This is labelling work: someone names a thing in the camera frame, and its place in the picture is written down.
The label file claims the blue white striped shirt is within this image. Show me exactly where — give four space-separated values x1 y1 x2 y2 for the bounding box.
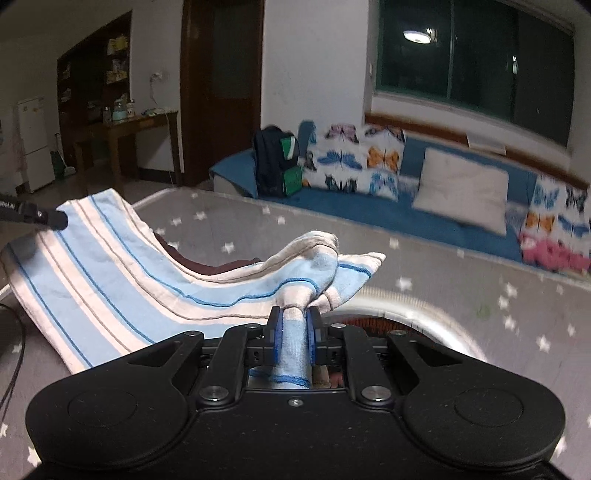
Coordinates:
1 190 385 389

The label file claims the white refrigerator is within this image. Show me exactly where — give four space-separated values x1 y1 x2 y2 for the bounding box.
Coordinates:
17 97 55 192

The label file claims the black round induction cooktop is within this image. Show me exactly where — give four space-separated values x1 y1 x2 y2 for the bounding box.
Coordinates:
329 316 421 338

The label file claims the dark wooden desk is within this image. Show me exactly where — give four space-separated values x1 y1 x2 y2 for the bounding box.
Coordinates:
69 110 183 197

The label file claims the teal jar on desk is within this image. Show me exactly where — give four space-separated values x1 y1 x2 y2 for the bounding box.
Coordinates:
111 98 127 123

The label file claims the dark wooden bookshelf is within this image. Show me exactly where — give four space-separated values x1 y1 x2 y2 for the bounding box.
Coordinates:
57 11 132 165

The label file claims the blue sofa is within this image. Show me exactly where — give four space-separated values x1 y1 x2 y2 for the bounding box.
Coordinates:
208 120 591 273

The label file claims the left butterfly pillow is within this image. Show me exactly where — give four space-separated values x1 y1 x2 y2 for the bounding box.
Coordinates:
300 123 406 201

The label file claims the butterfly pillow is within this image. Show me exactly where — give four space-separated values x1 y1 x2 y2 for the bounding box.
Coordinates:
300 123 406 201
519 176 590 257

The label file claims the dark backpack with green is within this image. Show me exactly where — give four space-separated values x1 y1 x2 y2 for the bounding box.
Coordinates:
252 125 303 197

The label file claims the grey star tablecloth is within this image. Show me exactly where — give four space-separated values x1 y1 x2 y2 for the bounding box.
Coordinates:
0 186 591 476

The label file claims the beige plain pillow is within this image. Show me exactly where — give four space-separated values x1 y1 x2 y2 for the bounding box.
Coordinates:
413 148 509 237

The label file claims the pink plush toy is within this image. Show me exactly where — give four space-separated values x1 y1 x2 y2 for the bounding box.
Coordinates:
519 234 590 274

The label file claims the book on window ledge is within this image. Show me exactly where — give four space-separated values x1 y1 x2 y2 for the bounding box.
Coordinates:
466 133 507 156

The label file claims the right butterfly pillow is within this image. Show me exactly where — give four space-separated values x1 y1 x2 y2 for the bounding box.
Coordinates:
519 176 590 257

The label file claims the dark wooden door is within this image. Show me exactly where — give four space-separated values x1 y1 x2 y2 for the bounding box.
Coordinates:
180 0 266 186

